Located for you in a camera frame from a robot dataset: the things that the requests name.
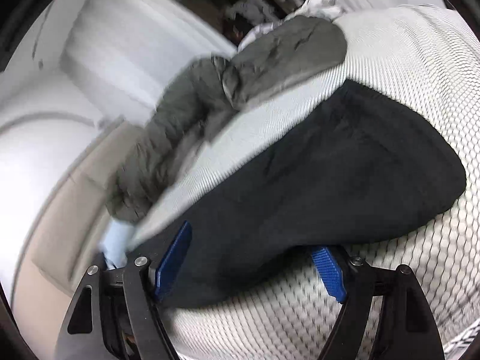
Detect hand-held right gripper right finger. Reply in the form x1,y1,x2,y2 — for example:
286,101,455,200
310,245,447,360

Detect light blue pillow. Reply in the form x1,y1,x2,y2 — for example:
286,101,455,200
99,220,139,268

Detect olive grey blanket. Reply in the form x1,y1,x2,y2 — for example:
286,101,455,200
105,17,347,224

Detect beige headboard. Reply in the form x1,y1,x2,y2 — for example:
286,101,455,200
11,116,151,301

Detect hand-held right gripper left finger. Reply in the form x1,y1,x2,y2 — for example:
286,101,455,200
54,220,194,360

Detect white crumpled cloth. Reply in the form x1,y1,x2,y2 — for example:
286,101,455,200
298,0,351,21

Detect white mesh mattress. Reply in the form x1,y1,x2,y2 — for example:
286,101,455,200
127,4,480,360

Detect black pants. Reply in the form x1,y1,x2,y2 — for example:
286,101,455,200
150,79,467,310

